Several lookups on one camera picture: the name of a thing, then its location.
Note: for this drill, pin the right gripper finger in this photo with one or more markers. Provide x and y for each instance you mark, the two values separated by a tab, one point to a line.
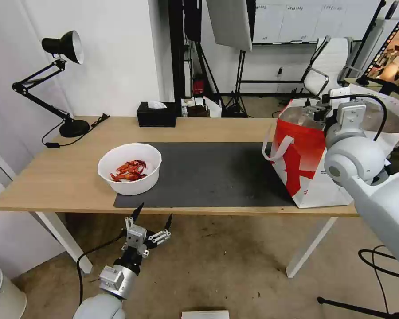
311	110

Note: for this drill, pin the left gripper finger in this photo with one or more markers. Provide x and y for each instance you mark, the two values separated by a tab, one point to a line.
168	222
138	212

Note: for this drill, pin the red white takeout bag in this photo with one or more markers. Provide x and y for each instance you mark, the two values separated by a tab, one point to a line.
302	149

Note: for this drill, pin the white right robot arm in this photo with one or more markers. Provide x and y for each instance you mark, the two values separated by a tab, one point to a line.
355	159

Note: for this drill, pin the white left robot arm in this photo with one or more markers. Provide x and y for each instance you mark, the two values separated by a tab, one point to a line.
111	282

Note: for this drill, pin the white plastic bag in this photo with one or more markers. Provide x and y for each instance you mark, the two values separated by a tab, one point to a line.
214	105

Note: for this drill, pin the white round bowl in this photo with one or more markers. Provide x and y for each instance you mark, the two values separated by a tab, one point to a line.
133	187

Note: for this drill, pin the white office chair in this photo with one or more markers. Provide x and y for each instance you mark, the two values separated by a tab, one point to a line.
322	63

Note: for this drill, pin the black desk mat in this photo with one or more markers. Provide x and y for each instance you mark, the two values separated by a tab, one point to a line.
206	172

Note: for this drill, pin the white table leg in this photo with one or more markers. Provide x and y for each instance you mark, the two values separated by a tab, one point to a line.
307	249
66	242

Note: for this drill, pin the black light stand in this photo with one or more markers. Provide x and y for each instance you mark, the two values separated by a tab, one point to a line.
241	79

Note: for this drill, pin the white robot front shell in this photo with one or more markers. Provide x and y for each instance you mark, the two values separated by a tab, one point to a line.
204	315

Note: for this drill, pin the black framed monitor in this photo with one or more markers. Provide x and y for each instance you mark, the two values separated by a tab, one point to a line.
392	50

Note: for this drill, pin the black tissue box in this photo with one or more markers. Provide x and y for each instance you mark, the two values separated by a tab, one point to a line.
156	118

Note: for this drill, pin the black desk lamp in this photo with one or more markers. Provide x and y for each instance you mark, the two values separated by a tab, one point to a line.
73	128

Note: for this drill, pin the white tissue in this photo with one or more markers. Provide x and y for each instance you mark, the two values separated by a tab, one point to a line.
157	105

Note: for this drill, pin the brown cardboard box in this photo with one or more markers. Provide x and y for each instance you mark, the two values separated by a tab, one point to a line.
197	110

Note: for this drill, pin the red black canister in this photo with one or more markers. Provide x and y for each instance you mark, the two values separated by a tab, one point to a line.
198	87

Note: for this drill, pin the white softbox light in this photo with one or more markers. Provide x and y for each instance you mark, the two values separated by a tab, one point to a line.
227	23

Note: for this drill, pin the white waste bin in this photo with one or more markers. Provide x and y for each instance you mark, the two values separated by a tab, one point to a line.
3	292

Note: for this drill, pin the black floor stand base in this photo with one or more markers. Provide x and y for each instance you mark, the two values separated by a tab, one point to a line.
352	304

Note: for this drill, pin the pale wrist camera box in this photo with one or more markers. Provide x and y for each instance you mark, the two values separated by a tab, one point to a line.
135	236

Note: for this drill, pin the white wall cabinets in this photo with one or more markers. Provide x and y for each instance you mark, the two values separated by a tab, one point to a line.
286	20

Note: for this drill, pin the black upright frame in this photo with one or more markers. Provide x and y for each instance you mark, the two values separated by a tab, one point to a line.
178	50

